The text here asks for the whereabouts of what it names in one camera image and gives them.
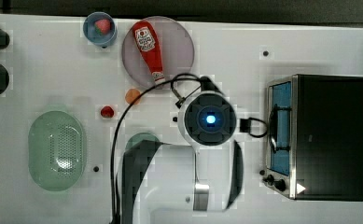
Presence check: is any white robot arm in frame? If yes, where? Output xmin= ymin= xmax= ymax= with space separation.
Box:
xmin=110 ymin=74 xmax=244 ymax=224

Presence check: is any black and silver toaster oven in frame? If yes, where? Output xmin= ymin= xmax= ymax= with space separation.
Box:
xmin=260 ymin=74 xmax=363 ymax=202

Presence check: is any orange toy fruit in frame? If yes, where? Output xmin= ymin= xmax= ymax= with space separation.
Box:
xmin=125 ymin=89 xmax=141 ymax=105

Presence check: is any grey round plate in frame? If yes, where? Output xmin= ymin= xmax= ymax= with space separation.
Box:
xmin=121 ymin=16 xmax=195 ymax=89

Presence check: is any small red strawberry toy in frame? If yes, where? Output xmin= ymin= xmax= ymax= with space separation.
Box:
xmin=100 ymin=105 xmax=115 ymax=119

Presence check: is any red plush ketchup bottle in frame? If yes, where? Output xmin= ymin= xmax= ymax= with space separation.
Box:
xmin=132 ymin=20 xmax=166 ymax=85

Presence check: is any strawberry toy in bowl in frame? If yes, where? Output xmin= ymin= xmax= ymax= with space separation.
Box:
xmin=94 ymin=19 xmax=111 ymax=35

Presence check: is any blue bowl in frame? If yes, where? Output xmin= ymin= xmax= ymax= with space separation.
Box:
xmin=83 ymin=12 xmax=118 ymax=48

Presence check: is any green perforated colander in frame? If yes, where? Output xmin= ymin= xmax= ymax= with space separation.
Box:
xmin=28 ymin=111 xmax=87 ymax=191

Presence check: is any green cup with handle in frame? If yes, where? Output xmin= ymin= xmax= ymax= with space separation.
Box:
xmin=125 ymin=133 xmax=159 ymax=150

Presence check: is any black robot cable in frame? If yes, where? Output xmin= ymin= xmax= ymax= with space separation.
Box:
xmin=108 ymin=73 xmax=269 ymax=224

